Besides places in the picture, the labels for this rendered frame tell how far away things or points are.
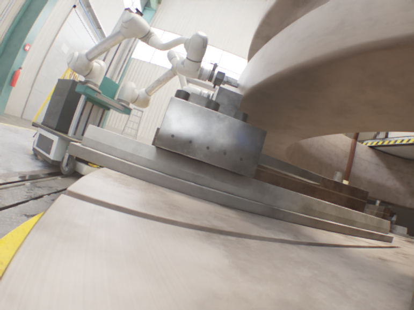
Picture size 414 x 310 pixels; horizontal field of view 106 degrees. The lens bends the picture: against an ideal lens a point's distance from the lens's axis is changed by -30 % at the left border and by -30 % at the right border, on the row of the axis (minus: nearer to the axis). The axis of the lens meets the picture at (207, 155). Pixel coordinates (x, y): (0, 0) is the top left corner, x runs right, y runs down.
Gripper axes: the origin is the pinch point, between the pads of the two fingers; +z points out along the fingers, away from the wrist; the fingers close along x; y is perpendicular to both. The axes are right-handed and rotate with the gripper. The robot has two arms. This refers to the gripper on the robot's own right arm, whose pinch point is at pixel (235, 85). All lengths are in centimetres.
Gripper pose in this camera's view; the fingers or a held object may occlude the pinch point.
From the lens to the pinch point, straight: 140.2
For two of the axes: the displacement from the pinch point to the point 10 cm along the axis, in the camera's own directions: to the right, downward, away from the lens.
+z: 9.4, 3.1, 1.1
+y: -3.1, 9.5, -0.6
